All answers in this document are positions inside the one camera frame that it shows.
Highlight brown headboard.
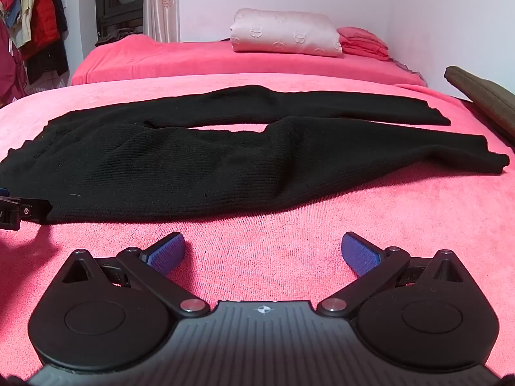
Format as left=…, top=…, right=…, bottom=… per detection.
left=444, top=65, right=515, bottom=145

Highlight pink pillow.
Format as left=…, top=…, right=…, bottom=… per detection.
left=337, top=26, right=391, bottom=62

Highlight beige patterned pillow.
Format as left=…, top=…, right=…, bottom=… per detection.
left=229, top=7, right=343, bottom=58

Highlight blue hanging garment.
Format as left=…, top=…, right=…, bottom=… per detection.
left=3, top=3, right=22, bottom=25

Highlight black knit pants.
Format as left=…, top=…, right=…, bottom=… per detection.
left=0, top=84, right=510, bottom=225

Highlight pink lace curtain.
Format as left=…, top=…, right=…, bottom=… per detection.
left=144, top=0, right=181, bottom=43

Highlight beige hanging garment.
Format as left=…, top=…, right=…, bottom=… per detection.
left=9, top=0, right=36, bottom=49

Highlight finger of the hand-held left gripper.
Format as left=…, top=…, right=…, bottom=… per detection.
left=0, top=187, right=54, bottom=231

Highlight maroon hanging garment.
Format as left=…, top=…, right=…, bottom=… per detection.
left=0, top=19, right=30, bottom=110

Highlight hanging clothes on rack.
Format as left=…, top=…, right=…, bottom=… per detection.
left=25, top=0, right=70, bottom=86

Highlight red padded jacket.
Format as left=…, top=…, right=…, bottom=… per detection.
left=21, top=0, right=62, bottom=62

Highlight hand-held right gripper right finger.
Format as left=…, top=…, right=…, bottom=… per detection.
left=316, top=232, right=470, bottom=317

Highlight pink bed blanket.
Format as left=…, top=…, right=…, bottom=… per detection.
left=70, top=34, right=428, bottom=87
left=0, top=73, right=515, bottom=382

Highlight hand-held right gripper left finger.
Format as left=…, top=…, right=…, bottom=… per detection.
left=52, top=232, right=211, bottom=318

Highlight dark clothes pile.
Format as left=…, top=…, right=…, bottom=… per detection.
left=95, top=27, right=142, bottom=47

